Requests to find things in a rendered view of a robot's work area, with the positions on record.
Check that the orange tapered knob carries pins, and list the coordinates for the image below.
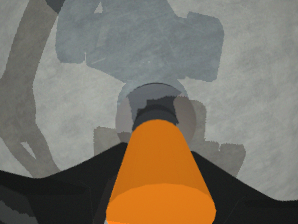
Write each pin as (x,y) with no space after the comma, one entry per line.
(159,182)

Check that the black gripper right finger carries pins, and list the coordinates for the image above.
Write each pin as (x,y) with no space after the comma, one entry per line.
(238,203)

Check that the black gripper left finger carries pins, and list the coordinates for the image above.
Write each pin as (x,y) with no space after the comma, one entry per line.
(78,195)

